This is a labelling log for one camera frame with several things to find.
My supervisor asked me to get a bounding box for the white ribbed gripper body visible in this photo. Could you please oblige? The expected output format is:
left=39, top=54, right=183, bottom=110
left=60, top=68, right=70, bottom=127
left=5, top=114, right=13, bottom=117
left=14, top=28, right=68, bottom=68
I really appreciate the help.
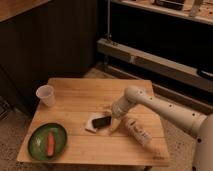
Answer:
left=111, top=97, right=132, bottom=118

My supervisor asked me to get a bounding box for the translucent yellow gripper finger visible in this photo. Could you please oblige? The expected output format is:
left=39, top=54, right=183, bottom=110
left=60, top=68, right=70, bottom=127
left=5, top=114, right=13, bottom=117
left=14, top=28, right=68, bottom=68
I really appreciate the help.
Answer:
left=109, top=118, right=121, bottom=132

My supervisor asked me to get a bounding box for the black eraser block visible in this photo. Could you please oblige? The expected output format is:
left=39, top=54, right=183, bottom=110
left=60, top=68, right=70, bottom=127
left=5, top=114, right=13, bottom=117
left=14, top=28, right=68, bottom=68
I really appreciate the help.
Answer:
left=92, top=116, right=111, bottom=128

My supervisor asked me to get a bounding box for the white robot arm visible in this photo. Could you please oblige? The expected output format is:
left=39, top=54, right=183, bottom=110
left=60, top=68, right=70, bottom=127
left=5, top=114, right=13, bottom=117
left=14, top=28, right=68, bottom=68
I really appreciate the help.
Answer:
left=110, top=86, right=213, bottom=171

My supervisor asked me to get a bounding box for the translucent plastic cup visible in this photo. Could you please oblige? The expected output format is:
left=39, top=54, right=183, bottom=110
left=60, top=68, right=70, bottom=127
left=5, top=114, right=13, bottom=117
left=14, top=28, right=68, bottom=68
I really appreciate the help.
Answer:
left=36, top=85, right=55, bottom=107

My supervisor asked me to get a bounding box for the white lying bottle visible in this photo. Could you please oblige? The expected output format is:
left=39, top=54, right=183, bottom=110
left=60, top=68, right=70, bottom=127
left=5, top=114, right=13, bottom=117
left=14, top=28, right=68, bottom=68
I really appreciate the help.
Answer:
left=124, top=117, right=152, bottom=146

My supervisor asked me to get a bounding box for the white sponge pad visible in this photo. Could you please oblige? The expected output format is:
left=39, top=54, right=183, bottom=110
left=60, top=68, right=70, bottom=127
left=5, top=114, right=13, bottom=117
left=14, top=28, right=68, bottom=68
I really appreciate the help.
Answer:
left=85, top=113, right=102, bottom=133

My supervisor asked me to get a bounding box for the wooden table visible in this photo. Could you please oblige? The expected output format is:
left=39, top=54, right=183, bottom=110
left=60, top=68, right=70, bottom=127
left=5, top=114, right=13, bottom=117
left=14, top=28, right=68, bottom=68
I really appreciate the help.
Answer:
left=27, top=78, right=170, bottom=166

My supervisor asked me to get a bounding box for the orange carrot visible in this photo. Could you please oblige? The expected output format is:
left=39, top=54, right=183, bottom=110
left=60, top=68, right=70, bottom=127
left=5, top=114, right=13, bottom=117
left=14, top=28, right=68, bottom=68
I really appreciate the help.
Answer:
left=47, top=132, right=55, bottom=157

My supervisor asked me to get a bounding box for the green plate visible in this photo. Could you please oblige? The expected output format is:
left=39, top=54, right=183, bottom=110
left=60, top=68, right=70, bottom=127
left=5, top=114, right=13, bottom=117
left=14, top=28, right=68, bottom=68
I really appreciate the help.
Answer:
left=27, top=123, right=67, bottom=161

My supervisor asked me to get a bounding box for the metal shelf rack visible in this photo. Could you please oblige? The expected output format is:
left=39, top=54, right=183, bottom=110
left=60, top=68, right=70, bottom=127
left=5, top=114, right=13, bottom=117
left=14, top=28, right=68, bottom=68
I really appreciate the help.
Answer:
left=97, top=0, right=213, bottom=94

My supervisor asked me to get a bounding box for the dark wooden cabinet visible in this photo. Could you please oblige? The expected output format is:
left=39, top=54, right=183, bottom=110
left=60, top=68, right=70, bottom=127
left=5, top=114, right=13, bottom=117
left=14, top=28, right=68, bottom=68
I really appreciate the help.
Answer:
left=0, top=0, right=98, bottom=115

